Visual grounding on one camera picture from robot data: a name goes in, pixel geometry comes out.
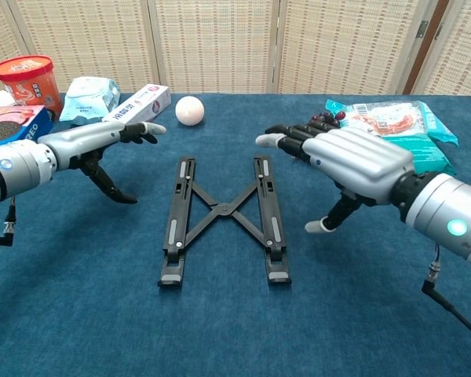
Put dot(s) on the blue Oreo cookie box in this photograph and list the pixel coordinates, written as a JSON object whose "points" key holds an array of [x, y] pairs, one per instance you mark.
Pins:
{"points": [[8, 125]]}

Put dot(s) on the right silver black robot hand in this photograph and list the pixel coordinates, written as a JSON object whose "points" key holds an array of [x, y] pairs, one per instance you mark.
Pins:
{"points": [[361, 161]]}

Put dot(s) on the black folding laptop stand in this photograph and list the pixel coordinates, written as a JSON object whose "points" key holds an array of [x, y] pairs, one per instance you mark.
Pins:
{"points": [[223, 209]]}

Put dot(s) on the red round snack tub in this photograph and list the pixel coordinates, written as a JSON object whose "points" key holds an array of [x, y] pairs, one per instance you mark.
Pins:
{"points": [[27, 84]]}

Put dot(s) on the small metal screen hinge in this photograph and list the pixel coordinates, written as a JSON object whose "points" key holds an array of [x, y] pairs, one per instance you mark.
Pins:
{"points": [[422, 28], [439, 31]]}

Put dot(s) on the pale pink ball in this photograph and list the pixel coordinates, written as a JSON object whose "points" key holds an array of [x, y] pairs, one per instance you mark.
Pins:
{"points": [[189, 111]]}

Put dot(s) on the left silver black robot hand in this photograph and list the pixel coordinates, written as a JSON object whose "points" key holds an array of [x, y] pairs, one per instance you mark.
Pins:
{"points": [[86, 137]]}

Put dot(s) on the light blue wipes pack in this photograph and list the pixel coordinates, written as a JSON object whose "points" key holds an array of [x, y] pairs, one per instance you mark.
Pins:
{"points": [[88, 100]]}

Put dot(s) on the brown wooden post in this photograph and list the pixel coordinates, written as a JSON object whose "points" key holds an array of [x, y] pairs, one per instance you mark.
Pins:
{"points": [[424, 43]]}

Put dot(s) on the dark red grape bunch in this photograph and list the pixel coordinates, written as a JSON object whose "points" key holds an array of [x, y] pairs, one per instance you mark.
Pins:
{"points": [[326, 117]]}

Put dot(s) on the bamboo folding screen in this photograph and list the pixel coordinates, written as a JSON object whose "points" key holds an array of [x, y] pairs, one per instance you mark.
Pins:
{"points": [[208, 47]]}

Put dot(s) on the white pink toothpaste box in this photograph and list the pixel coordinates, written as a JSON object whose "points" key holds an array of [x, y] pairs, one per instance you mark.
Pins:
{"points": [[141, 104]]}

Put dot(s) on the blue table mat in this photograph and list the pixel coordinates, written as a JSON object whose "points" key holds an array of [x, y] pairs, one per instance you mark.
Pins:
{"points": [[102, 314]]}

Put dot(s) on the teal clear snack packet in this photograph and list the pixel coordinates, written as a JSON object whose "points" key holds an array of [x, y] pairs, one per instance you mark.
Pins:
{"points": [[396, 118]]}

